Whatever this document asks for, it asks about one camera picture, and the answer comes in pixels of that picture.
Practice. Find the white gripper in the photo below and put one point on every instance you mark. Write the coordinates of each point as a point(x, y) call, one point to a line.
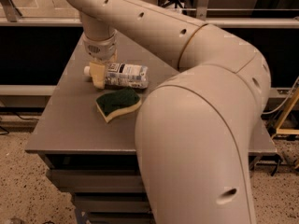
point(100, 50)

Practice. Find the clear plastic water bottle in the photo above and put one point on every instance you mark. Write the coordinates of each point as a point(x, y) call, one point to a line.
point(124, 75)

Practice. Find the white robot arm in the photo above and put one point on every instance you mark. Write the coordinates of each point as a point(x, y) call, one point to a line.
point(193, 131)

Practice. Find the green and yellow sponge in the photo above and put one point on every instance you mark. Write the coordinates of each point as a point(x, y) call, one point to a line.
point(118, 103)

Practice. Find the grey drawer cabinet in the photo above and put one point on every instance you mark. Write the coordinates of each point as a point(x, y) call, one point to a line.
point(93, 160)

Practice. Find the grey metal railing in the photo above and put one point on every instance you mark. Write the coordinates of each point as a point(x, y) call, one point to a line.
point(224, 13)

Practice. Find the yellow wooden frame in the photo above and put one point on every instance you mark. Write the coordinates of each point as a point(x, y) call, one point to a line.
point(278, 130)

